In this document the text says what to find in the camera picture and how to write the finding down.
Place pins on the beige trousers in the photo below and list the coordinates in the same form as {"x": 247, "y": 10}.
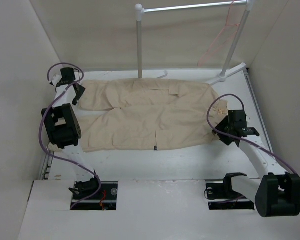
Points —
{"x": 148, "y": 114}

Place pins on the pink wire hanger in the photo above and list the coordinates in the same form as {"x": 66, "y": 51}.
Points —
{"x": 226, "y": 34}

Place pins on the white clothes rack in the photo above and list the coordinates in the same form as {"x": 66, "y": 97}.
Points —
{"x": 226, "y": 72}

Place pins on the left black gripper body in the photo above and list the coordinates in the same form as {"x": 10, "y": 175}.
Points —
{"x": 79, "y": 94}

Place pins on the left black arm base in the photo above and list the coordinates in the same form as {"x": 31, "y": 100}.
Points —
{"x": 104, "y": 200}

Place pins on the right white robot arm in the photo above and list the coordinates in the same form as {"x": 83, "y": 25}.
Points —
{"x": 278, "y": 193}

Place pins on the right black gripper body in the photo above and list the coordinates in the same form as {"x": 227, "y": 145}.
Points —
{"x": 224, "y": 126}

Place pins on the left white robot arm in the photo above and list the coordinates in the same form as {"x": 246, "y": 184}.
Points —
{"x": 64, "y": 131}

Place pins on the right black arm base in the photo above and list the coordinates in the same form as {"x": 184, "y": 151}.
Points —
{"x": 221, "y": 199}

